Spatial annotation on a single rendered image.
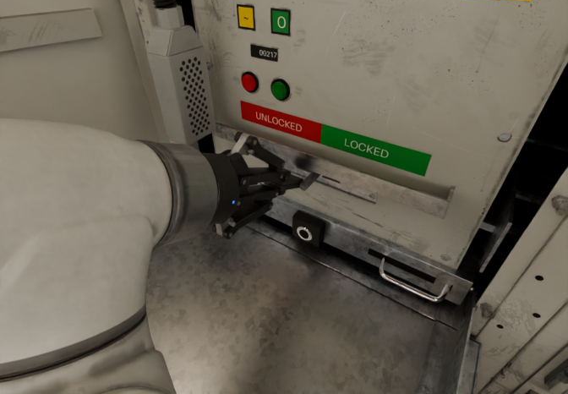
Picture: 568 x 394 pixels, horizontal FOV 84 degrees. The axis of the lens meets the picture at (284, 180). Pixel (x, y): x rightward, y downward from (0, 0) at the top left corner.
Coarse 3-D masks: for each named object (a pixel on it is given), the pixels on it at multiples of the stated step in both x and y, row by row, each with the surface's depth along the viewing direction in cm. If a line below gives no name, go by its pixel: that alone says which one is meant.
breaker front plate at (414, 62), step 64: (192, 0) 50; (256, 0) 43; (320, 0) 39; (384, 0) 35; (448, 0) 32; (512, 0) 29; (256, 64) 49; (320, 64) 43; (384, 64) 38; (448, 64) 35; (512, 64) 32; (256, 128) 56; (384, 128) 43; (448, 128) 38; (512, 128) 34; (320, 192) 55; (448, 192) 42; (448, 256) 48
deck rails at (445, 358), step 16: (464, 320) 46; (432, 336) 47; (448, 336) 47; (464, 336) 42; (432, 352) 46; (448, 352) 46; (464, 352) 39; (432, 368) 44; (448, 368) 44; (432, 384) 42; (448, 384) 41
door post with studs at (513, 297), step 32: (544, 224) 34; (512, 256) 38; (544, 256) 35; (512, 288) 40; (544, 288) 37; (480, 320) 45; (512, 320) 42; (544, 320) 39; (512, 352) 45; (480, 384) 52
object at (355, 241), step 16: (272, 208) 64; (288, 208) 61; (304, 208) 59; (288, 224) 63; (336, 224) 56; (336, 240) 58; (352, 240) 55; (368, 240) 53; (384, 240) 53; (368, 256) 55; (400, 256) 51; (416, 256) 50; (464, 256) 50; (400, 272) 53; (416, 272) 51; (432, 272) 49; (448, 272) 48; (464, 272) 48; (464, 288) 47
